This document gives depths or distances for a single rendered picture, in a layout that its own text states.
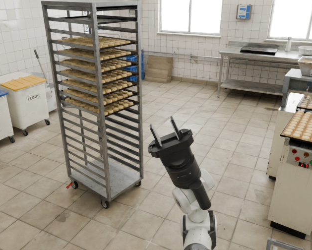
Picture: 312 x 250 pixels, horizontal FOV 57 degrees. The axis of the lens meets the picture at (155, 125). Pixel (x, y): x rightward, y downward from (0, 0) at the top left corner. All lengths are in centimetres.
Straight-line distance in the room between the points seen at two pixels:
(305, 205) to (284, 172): 31
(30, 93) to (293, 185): 346
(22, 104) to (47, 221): 197
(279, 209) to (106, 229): 148
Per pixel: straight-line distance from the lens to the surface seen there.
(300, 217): 271
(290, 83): 305
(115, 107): 254
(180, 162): 78
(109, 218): 281
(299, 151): 237
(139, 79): 257
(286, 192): 261
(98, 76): 224
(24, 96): 436
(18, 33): 509
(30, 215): 304
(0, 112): 416
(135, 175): 305
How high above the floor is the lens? 189
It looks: 25 degrees down
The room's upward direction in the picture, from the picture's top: straight up
